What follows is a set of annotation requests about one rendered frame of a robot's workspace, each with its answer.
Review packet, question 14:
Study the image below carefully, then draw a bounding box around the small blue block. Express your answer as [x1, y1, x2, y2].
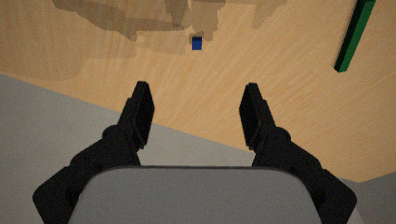
[192, 37, 202, 50]

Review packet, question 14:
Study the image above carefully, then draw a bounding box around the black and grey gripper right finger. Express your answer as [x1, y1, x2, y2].
[239, 83, 357, 224]

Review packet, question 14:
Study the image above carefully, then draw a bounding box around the green rod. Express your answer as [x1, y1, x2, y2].
[334, 0, 376, 73]

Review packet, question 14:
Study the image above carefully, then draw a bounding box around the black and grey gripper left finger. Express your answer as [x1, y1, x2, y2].
[32, 81, 155, 224]

